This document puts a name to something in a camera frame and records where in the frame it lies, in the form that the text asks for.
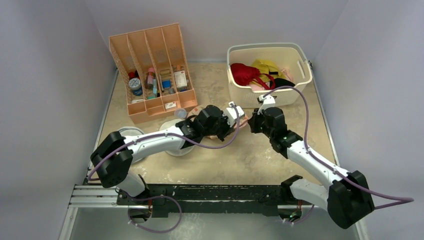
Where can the clear plastic round container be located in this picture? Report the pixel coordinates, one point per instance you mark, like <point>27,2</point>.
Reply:
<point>180,113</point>

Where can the small white box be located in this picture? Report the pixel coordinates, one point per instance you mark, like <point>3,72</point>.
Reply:
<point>170,105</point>

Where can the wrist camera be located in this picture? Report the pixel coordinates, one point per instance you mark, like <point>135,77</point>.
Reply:
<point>266,102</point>
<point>235,115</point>

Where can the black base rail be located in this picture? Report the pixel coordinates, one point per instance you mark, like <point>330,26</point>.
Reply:
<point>162,199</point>

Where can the white medicine box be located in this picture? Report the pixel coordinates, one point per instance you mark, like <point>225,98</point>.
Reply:
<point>181,81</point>

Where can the red garment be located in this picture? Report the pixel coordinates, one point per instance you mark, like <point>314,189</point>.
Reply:
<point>243,75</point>

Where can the yellow garment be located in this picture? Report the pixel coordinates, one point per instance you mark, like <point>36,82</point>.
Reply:
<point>267,67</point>

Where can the black garment in basket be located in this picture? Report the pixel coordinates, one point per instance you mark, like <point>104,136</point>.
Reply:
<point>280,82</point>

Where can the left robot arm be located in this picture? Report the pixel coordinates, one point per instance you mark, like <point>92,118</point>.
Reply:
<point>114,156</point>

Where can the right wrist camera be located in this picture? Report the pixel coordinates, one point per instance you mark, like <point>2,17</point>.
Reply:
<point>266,102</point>

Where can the orange plastic desk organizer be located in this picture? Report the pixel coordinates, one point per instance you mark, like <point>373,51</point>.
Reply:
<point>154,68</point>

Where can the pink garment in basket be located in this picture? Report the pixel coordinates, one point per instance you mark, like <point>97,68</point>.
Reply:
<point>286,74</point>

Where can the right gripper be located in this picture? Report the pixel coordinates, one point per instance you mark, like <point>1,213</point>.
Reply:
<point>257,122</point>

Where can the cream perforated laundry basket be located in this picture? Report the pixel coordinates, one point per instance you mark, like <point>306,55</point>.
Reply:
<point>285,55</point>

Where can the pink bottle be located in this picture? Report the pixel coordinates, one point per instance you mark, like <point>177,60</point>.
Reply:
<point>150,76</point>

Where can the flat white mesh bag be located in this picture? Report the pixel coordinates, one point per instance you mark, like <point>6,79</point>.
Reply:
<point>132,133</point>

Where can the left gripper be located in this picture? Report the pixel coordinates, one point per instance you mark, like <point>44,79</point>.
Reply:
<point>228,130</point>

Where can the blue lid round tin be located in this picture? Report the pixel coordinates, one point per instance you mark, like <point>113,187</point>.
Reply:
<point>135,86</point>

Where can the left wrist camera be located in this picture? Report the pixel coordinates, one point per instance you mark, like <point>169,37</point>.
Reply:
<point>235,115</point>

